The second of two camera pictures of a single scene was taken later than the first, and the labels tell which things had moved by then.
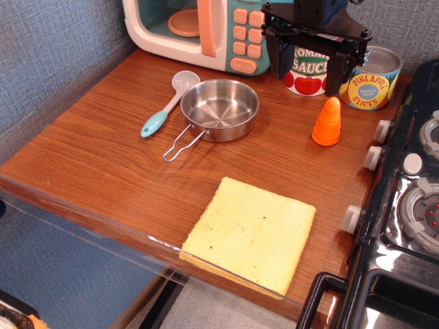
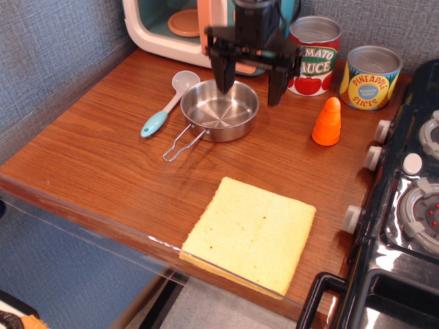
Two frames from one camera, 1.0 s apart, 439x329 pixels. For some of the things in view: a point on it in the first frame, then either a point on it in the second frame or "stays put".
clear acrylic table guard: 66,265 stays put
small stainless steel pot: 223,110 stays put
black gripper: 346,38 to 258,36
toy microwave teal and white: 224,34 stays put
